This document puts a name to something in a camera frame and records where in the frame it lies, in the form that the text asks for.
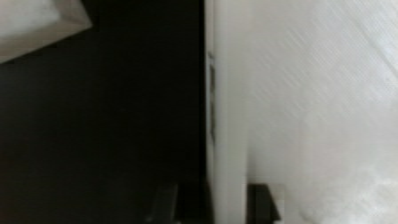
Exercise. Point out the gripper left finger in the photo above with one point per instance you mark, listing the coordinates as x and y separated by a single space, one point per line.
162 215

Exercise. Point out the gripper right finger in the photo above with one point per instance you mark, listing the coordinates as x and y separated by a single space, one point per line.
261 208

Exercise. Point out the white square tabletop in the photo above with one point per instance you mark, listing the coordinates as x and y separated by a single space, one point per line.
302 109

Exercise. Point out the white U-shaped fence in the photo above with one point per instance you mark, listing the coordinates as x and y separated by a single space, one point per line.
38 22

